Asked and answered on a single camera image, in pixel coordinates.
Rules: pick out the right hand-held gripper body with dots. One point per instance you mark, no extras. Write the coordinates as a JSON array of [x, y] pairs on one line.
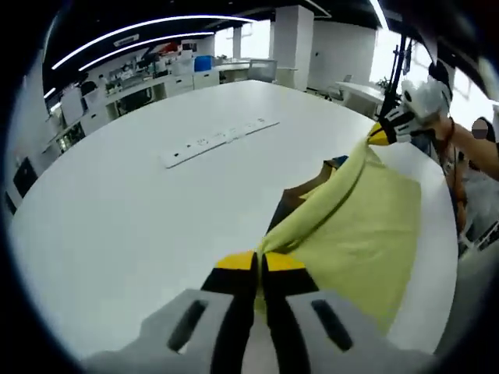
[[425, 101]]

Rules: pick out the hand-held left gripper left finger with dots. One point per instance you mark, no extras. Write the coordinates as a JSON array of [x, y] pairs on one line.
[[230, 311]]

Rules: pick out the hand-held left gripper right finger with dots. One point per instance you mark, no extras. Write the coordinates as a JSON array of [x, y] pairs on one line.
[[286, 311]]

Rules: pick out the yellow black blue garment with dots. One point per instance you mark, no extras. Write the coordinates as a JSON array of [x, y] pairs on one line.
[[351, 241]]

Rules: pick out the person's right hand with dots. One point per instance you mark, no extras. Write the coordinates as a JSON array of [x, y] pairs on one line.
[[440, 130]]

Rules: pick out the black tripod stand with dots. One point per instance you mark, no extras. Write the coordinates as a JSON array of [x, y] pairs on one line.
[[395, 78]]

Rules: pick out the white mesh office chair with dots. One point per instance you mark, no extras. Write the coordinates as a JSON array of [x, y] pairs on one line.
[[263, 70]]

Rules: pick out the blue storage bin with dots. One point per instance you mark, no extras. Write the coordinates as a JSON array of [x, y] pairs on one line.
[[203, 63]]

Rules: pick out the black office chair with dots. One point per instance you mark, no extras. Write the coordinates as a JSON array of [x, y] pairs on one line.
[[25, 177]]

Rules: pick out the white tall cabinet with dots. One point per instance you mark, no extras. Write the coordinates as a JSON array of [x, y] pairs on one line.
[[72, 107]]

